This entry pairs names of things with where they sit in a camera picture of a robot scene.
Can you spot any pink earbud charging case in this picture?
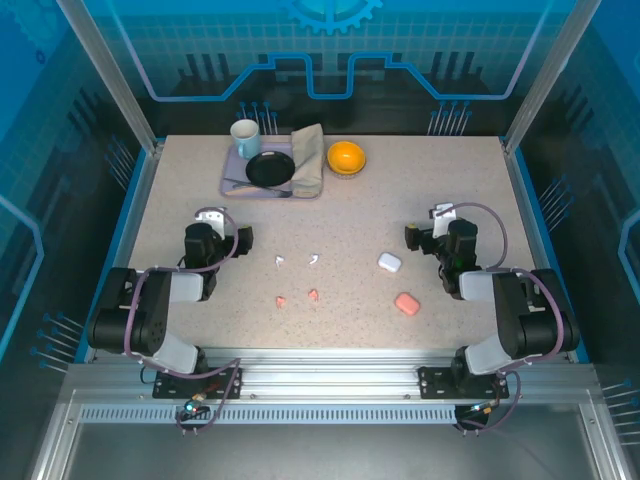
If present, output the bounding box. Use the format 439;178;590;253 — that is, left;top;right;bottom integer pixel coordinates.
394;292;421;317

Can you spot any lavender tray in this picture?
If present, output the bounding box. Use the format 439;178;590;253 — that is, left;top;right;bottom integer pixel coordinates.
218;142;325;201

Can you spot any black plate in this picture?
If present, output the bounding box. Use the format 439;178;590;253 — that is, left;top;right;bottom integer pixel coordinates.
245;152;295;189

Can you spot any blue table edge strip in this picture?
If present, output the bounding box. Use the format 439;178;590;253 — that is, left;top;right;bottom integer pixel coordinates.
509;147;592;364
74;147;154;364

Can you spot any light blue mug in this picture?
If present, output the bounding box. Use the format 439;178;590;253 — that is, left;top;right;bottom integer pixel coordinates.
229;118;262;160

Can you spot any beige folded cloth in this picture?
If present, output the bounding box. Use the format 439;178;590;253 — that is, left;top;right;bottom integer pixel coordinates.
290;123;326;197

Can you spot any orange bowl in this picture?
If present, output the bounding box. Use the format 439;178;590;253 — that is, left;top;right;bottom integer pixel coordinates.
326;141;368;181

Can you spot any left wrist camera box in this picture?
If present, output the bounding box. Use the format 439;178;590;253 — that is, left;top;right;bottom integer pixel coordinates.
193;207;226;236

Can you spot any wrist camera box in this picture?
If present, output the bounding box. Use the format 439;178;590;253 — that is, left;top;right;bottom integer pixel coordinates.
430;202;457;239
193;207;226;236

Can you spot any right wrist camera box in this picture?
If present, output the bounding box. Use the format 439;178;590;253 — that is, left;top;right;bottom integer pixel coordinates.
430;202;457;239

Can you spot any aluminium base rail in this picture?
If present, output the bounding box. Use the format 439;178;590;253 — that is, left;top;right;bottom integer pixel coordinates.
64;347;596;401

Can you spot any slotted grey cable duct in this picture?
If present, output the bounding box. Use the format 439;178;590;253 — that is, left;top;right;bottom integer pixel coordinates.
79;405;459;426

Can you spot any aluminium frame post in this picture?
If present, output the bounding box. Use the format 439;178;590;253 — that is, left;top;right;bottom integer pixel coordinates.
502;0;599;154
55;0;166;154

